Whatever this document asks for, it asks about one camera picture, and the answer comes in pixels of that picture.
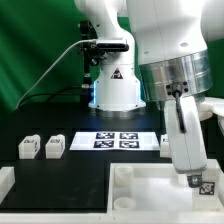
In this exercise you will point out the white left obstacle block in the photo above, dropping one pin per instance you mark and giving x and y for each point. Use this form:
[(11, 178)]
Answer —
[(7, 180)]

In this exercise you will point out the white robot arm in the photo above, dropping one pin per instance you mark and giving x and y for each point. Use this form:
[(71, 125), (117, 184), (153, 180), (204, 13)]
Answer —
[(155, 46)]

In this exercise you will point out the white sheet with tags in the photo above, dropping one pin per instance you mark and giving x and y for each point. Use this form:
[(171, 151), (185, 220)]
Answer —
[(111, 140)]

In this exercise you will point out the white square tabletop part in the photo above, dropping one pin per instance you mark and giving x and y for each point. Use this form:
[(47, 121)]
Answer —
[(143, 193)]

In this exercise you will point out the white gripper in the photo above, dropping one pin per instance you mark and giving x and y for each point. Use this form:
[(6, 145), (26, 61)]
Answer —
[(187, 149)]

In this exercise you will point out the black camera on stand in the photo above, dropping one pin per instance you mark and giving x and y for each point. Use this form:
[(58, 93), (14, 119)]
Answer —
[(94, 52)]

